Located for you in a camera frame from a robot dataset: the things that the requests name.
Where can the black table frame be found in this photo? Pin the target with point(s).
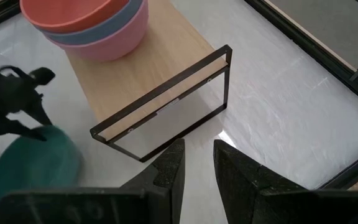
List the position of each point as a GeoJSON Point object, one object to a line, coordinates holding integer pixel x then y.
{"type": "Point", "coordinates": [306, 39]}

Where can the blue-grey matte bowl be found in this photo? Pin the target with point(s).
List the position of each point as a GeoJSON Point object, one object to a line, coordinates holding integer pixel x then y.
{"type": "Point", "coordinates": [104, 31]}

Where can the wooden shelf with black frame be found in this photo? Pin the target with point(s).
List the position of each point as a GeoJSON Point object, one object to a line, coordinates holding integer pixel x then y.
{"type": "Point", "coordinates": [141, 71]}

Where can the teal matte bowl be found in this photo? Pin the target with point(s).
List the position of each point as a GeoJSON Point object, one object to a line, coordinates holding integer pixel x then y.
{"type": "Point", "coordinates": [36, 161]}

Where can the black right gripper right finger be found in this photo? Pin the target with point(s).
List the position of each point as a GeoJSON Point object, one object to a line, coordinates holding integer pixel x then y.
{"type": "Point", "coordinates": [238, 180]}

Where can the coral red matte bowl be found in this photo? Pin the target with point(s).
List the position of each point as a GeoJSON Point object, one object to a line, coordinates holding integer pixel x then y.
{"type": "Point", "coordinates": [73, 15]}

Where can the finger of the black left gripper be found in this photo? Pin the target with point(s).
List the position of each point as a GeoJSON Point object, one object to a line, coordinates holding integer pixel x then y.
{"type": "Point", "coordinates": [40, 113]}
{"type": "Point", "coordinates": [23, 130]}

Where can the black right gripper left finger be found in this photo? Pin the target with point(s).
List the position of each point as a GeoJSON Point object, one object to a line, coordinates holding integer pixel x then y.
{"type": "Point", "coordinates": [172, 174]}

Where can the pink matte bowl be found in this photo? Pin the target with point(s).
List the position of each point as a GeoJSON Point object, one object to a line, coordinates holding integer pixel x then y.
{"type": "Point", "coordinates": [120, 43]}

